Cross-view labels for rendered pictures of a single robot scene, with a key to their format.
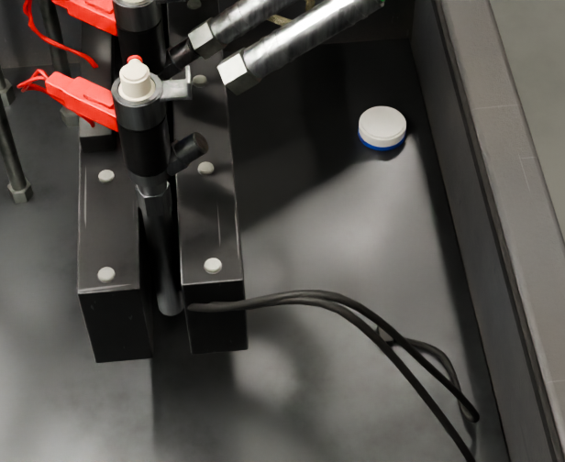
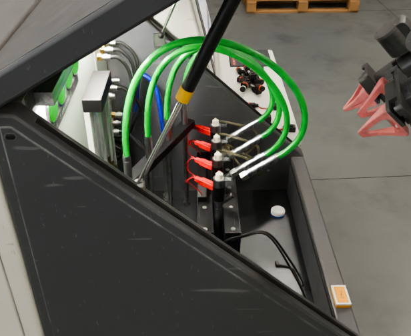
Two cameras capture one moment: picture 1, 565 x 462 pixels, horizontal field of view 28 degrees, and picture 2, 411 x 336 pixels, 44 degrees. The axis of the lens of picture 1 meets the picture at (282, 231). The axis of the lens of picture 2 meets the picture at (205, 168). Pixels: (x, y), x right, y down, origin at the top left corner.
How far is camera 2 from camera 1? 53 cm
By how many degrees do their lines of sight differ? 18
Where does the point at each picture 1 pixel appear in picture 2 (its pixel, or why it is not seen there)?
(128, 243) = (210, 223)
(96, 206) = (201, 214)
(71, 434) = not seen: hidden behind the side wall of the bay
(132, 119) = (217, 185)
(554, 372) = (323, 261)
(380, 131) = (277, 212)
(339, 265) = (264, 246)
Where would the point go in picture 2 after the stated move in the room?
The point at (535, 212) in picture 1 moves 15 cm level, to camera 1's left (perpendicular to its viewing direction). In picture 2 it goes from (319, 225) to (257, 223)
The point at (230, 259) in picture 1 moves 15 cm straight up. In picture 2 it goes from (237, 227) to (240, 174)
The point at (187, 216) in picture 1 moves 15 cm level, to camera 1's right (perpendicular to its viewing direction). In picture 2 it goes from (226, 217) to (290, 220)
